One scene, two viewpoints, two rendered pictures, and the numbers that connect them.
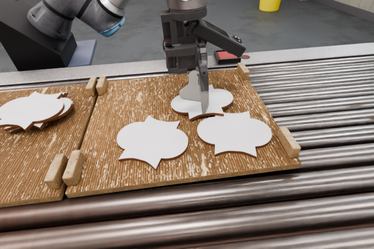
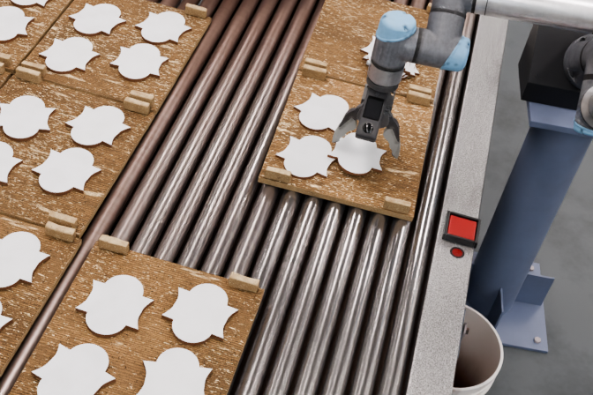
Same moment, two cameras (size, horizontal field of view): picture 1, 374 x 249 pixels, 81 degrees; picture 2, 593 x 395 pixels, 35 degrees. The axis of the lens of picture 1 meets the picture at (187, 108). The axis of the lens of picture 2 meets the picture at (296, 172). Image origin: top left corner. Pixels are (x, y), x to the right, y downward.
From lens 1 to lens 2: 2.05 m
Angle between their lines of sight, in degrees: 70
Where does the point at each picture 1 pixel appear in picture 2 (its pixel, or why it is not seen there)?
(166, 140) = (317, 117)
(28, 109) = not seen: hidden behind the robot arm
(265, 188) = (253, 158)
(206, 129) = (318, 142)
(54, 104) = not seen: hidden behind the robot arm
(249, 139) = (293, 159)
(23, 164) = (334, 55)
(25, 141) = (358, 55)
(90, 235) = (267, 81)
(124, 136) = (334, 99)
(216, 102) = (347, 158)
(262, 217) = (236, 145)
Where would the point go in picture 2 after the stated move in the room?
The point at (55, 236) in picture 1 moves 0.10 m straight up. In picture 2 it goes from (274, 69) to (280, 37)
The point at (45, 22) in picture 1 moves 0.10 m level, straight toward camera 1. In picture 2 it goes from (571, 52) to (536, 54)
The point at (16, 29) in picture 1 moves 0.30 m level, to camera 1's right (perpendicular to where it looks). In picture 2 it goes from (538, 29) to (525, 94)
